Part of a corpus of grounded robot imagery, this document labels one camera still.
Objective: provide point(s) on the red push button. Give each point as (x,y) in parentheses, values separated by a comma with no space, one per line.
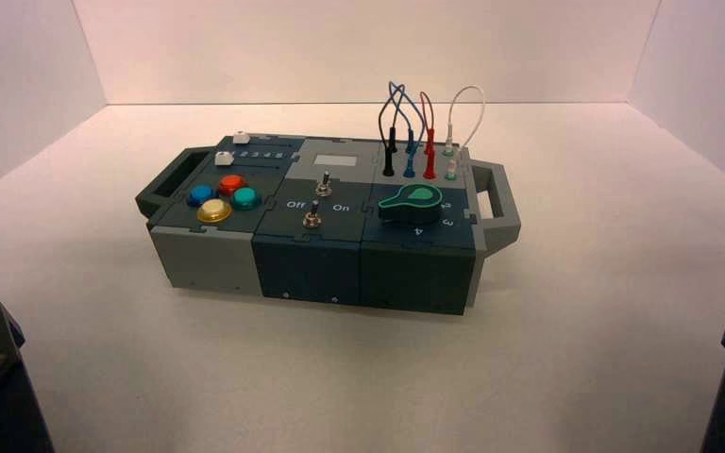
(232,184)

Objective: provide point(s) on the modular grey and teal control box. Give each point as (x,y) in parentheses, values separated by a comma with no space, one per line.
(306,262)

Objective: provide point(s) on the black and green rotary knob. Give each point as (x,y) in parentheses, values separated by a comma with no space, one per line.
(414,203)

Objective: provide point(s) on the metal toggle switch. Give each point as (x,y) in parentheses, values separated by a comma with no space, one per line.
(324,184)
(314,216)

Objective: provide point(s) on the white display window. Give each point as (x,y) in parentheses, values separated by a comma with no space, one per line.
(335,160)

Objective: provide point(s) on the white slider knob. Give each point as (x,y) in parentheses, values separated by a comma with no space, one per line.
(224,158)
(240,135)

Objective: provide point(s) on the blue push button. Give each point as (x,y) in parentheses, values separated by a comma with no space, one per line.
(200,195)

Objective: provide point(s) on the green push button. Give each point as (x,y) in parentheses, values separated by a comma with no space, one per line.
(246,198)

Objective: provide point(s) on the yellow push button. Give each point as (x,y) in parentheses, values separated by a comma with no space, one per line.
(214,211)

